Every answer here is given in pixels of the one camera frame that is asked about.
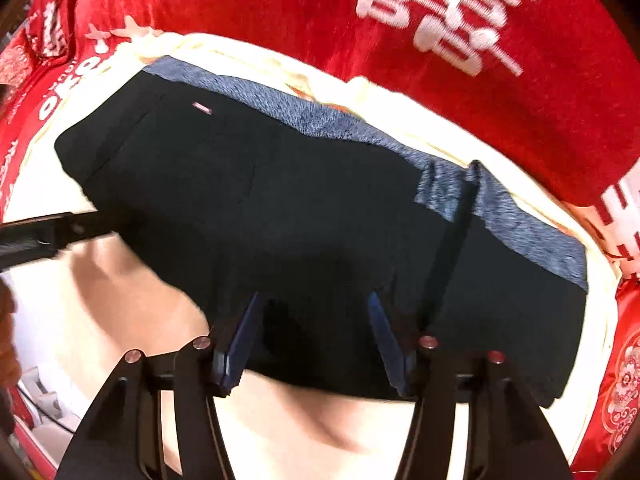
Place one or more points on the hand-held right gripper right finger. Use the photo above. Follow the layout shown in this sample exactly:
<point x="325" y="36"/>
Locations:
<point x="390" y="347"/>

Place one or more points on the black pants with blue bands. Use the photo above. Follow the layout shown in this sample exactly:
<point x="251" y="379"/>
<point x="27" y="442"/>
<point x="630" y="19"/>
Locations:
<point x="310" y="220"/>

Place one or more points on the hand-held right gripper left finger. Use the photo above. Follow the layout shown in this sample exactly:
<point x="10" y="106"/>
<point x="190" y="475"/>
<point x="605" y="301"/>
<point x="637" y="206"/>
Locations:
<point x="240" y="347"/>

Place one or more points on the cream cushion cover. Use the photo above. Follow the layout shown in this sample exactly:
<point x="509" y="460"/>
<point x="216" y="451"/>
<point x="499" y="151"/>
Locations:
<point x="125" y="310"/>

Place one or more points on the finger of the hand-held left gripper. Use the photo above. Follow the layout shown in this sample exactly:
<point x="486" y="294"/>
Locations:
<point x="55" y="235"/>

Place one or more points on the red printed blanket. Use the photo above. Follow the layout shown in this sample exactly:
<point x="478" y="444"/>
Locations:
<point x="300" y="20"/>

